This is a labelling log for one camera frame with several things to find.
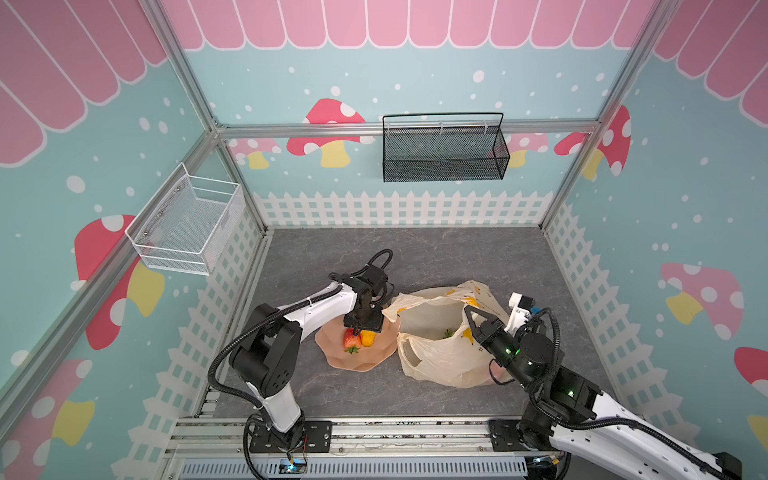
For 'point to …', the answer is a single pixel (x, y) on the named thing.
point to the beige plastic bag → (435, 339)
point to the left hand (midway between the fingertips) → (368, 330)
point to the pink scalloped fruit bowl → (330, 339)
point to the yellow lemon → (367, 338)
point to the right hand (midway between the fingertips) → (462, 309)
